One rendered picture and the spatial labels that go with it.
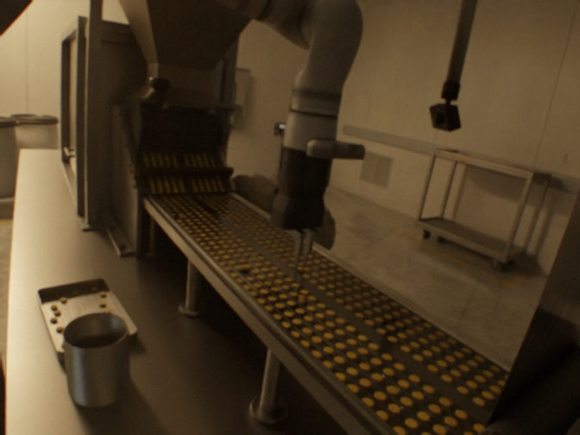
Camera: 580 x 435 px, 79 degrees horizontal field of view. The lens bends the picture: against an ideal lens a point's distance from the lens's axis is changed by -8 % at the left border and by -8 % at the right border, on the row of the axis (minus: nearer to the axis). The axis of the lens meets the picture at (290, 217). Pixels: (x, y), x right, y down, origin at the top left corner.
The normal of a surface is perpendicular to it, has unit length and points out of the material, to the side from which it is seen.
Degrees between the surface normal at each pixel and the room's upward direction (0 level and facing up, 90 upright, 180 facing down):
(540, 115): 90
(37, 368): 0
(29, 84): 90
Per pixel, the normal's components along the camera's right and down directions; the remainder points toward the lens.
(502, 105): -0.81, 0.06
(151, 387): 0.15, -0.94
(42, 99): 0.56, 0.33
